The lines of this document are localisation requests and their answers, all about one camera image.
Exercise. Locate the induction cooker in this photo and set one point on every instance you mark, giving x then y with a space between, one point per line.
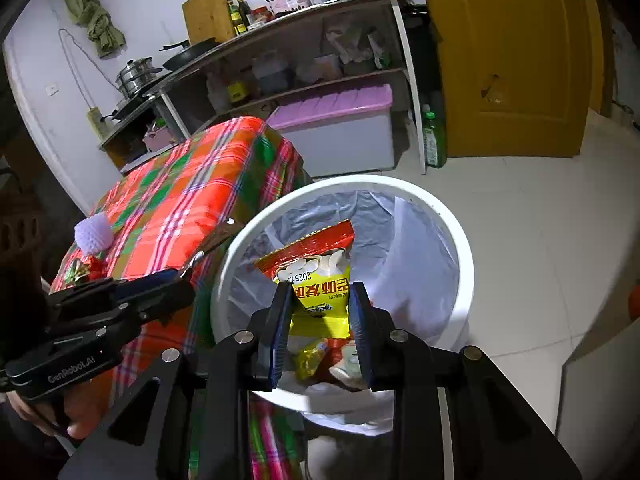
126 107

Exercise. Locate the steel steamer pot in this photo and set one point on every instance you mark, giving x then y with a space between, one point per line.
135 75

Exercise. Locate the pink chopstick holder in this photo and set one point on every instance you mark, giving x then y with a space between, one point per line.
279 7

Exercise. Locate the yellow wooden door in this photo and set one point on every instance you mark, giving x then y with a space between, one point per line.
516 75

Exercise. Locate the green snack wrapper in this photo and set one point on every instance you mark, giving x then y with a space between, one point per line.
77 272

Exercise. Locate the purple lid storage box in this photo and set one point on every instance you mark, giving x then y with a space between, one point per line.
341 132

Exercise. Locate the red lid jar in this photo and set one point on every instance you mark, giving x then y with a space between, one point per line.
259 17

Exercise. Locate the metal kitchen shelf rack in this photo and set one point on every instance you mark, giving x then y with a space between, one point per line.
327 47

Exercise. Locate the black frying pan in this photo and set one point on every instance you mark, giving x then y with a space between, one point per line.
187 52

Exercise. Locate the green plastic bottle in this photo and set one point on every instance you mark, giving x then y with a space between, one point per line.
434 137

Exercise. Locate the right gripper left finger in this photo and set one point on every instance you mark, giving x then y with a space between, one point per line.
249 360

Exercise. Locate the yellow red snack bag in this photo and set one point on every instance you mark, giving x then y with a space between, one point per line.
318 268

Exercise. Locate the plaid tablecloth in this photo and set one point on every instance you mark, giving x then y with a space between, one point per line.
161 212

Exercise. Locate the white round trash bin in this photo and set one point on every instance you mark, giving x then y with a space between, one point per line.
323 376

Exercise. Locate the dark oil bottle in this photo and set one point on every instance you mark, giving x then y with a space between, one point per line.
245 12

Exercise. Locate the clear trash bag liner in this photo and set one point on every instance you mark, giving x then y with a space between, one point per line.
410 252

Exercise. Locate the white foam fruit net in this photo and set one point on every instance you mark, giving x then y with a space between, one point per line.
94 234

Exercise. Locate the pink basket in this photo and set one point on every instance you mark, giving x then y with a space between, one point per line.
158 138

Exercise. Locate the brown wrapper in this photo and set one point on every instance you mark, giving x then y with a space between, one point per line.
223 232

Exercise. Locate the green glass sauce bottle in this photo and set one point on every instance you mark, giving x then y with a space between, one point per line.
238 19

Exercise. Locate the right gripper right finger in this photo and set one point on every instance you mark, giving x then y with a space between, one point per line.
392 359

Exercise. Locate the power strip on wall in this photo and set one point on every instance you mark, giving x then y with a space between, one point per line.
101 125

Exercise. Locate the wooden cutting board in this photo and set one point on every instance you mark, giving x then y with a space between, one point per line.
208 19

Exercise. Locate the red snack wrapper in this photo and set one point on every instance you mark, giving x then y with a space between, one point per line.
96 267

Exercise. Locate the green cloth on wall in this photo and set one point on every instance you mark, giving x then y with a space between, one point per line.
91 15

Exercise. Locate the left hand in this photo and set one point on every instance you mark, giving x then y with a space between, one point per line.
84 405

